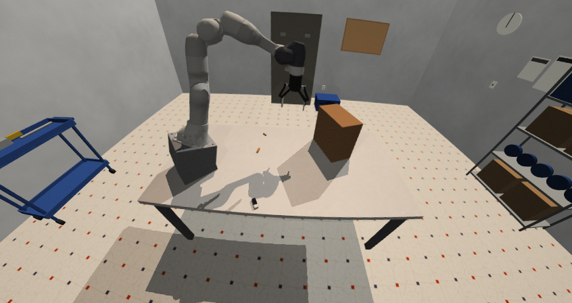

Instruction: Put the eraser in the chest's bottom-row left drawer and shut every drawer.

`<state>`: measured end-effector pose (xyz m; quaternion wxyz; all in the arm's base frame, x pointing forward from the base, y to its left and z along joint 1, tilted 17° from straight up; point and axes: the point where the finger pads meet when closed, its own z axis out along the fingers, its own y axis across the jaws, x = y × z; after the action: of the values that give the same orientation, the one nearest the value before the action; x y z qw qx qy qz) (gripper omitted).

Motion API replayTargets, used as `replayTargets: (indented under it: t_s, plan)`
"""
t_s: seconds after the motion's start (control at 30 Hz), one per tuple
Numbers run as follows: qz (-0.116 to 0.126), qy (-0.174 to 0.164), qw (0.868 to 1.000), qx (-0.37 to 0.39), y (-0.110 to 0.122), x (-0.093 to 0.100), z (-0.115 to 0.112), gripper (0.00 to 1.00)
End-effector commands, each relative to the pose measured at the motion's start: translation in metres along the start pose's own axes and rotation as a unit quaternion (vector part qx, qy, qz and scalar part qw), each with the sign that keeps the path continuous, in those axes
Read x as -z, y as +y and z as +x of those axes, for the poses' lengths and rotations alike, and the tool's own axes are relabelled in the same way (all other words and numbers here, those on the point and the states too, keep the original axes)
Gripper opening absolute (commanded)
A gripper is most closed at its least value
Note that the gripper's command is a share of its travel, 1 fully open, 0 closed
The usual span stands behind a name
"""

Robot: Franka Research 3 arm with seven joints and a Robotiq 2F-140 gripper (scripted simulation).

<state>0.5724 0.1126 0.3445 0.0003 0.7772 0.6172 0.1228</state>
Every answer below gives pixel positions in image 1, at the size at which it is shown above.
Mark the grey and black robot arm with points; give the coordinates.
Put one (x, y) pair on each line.
(210, 32)

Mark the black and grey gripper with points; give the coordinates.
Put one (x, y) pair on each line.
(296, 86)

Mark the brown wooden drawer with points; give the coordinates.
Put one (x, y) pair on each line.
(318, 139)
(327, 150)
(334, 128)
(323, 117)
(320, 128)
(331, 140)

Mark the dark brown chest of drawers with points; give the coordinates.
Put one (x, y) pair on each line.
(350, 130)

